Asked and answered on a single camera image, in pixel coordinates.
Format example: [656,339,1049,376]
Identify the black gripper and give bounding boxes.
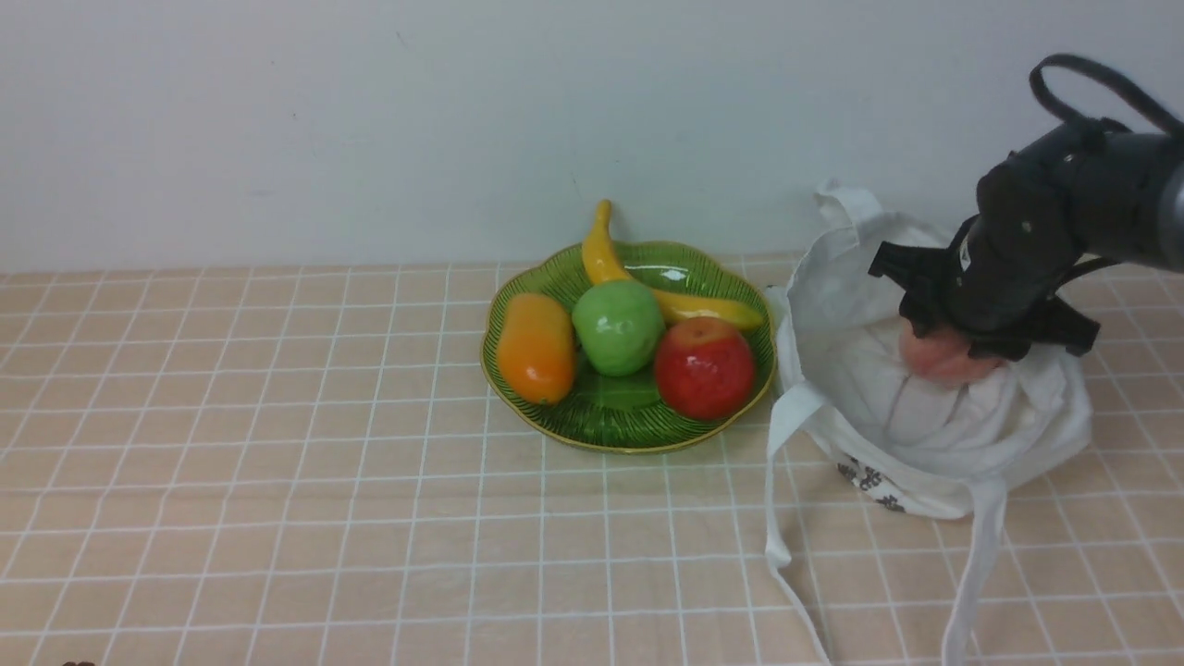
[868,156,1101,361]

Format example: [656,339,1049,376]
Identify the pink peach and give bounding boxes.
[899,322,1005,388]

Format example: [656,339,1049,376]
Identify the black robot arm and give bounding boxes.
[869,119,1183,361]

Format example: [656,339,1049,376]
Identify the white cloth tote bag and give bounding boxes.
[764,180,1092,665]

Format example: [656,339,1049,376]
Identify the green glass fruit plate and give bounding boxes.
[480,241,777,454]

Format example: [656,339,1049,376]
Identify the red apple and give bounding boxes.
[654,316,757,422]

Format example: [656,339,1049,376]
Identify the green apple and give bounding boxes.
[572,281,667,376]

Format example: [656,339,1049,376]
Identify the yellow banana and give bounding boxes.
[581,199,766,329]

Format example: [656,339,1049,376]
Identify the orange mango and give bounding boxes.
[496,292,578,406]

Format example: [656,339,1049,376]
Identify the black cable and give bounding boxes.
[1030,55,1184,140]

